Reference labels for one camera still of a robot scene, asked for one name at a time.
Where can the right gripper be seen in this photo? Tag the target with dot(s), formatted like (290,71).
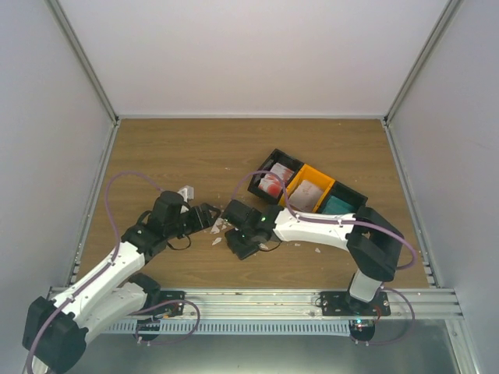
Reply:
(235,245)

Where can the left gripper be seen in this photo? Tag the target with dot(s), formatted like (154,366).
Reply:
(203,220)

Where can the red white cards stack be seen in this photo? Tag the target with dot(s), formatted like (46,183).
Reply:
(270,182)

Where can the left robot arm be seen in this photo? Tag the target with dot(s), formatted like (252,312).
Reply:
(58,329)

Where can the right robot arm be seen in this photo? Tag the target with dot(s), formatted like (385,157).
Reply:
(372,242)

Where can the white pink cards stack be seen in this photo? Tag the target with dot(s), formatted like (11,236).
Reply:
(305,197)

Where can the teal cards stack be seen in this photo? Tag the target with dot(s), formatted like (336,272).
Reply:
(337,206)

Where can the black bin left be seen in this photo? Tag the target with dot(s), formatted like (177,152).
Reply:
(276,156)

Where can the black bin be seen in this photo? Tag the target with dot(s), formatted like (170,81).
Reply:
(276,156)
(345,193)

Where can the black bin right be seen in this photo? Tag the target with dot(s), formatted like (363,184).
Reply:
(345,193)

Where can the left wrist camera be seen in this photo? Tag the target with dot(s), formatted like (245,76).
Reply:
(187,192)

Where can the grey cable duct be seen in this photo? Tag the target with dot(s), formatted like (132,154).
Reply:
(250,327)

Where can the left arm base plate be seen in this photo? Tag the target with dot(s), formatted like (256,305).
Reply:
(170,310)

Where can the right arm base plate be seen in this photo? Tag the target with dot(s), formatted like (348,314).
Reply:
(340,303)

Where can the aluminium front rail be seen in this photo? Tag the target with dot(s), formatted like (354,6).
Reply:
(242,304)

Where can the left frame post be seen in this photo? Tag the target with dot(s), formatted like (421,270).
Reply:
(69,33)

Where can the frame post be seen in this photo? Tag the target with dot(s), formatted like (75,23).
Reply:
(436,33)
(69,33)

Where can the right frame post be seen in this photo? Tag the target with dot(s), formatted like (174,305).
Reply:
(436,33)

